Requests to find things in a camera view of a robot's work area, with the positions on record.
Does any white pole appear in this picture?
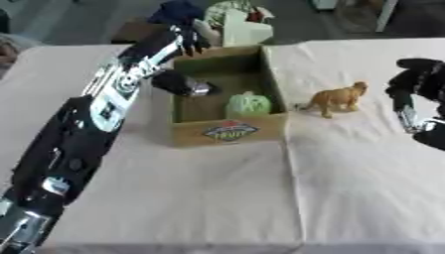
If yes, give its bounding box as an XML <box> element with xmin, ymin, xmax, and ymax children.
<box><xmin>373</xmin><ymin>0</ymin><xmax>403</xmax><ymax>34</ymax></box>

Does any blue cloth bundle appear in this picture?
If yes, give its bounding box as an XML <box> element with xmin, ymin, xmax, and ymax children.
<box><xmin>146</xmin><ymin>0</ymin><xmax>206</xmax><ymax>26</ymax></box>

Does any tan cardboard box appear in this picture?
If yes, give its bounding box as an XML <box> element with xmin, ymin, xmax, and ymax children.
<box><xmin>165</xmin><ymin>44</ymin><xmax>291</xmax><ymax>149</ymax></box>

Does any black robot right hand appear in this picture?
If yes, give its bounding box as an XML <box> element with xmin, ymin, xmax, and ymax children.
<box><xmin>383</xmin><ymin>58</ymin><xmax>445</xmax><ymax>152</ymax></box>

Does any white bag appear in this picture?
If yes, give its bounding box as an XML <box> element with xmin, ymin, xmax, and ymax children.
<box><xmin>203</xmin><ymin>0</ymin><xmax>277</xmax><ymax>48</ymax></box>

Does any tan toy lion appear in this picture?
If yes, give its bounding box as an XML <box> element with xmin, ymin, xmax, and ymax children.
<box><xmin>295</xmin><ymin>80</ymin><xmax>371</xmax><ymax>119</ymax></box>

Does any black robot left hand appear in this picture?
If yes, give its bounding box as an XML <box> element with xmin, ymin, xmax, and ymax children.
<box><xmin>116</xmin><ymin>19</ymin><xmax>223</xmax><ymax>97</ymax></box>

